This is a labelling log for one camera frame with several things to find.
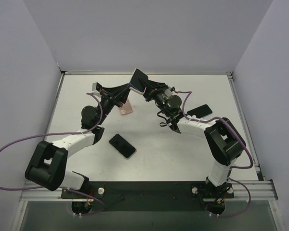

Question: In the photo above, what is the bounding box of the teal phone black screen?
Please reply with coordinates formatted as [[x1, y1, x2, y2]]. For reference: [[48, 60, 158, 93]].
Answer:
[[186, 104, 212, 118]]

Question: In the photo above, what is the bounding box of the pink phone case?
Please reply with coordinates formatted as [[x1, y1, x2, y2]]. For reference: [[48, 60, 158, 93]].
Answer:
[[119, 99, 133, 116]]

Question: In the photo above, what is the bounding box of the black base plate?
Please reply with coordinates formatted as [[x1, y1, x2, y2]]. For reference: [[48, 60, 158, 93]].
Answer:
[[61, 181, 234, 214]]

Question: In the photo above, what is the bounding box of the aluminium front rail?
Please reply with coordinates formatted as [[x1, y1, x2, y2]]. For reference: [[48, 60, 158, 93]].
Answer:
[[19, 180, 278, 202]]

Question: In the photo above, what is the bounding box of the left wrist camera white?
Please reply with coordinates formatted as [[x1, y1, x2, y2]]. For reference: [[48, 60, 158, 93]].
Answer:
[[92, 82, 103, 97]]

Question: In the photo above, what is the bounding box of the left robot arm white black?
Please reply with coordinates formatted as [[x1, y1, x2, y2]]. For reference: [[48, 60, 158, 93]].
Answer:
[[25, 83, 130, 198]]

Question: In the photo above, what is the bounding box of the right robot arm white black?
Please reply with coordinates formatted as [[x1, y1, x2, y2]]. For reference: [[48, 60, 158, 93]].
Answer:
[[130, 78, 246, 188]]

